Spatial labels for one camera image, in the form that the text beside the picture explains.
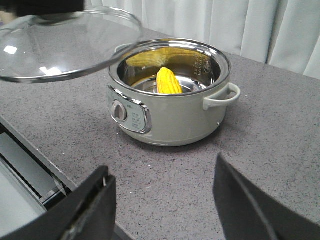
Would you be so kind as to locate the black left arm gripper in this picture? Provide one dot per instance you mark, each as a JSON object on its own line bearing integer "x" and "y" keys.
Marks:
{"x": 41, "y": 7}

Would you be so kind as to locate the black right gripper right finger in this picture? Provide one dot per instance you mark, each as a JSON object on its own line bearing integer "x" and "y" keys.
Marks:
{"x": 248, "y": 213}

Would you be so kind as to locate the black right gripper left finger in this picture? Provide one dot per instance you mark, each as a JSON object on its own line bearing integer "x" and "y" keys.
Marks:
{"x": 88, "y": 213}

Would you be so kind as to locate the glass pot lid steel rim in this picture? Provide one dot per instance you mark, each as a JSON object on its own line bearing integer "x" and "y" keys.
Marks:
{"x": 59, "y": 47}

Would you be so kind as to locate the yellow corn cob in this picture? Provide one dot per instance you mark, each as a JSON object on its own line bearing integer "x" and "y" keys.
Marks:
{"x": 167, "y": 82}

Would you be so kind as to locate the pale green electric cooking pot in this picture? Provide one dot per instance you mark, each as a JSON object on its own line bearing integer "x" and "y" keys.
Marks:
{"x": 170, "y": 120}

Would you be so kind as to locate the grey cabinet drawer front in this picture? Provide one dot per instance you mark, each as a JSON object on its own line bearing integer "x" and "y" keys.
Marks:
{"x": 30, "y": 184}

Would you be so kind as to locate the white pleated curtain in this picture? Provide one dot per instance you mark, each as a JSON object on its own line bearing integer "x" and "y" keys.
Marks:
{"x": 281, "y": 33}

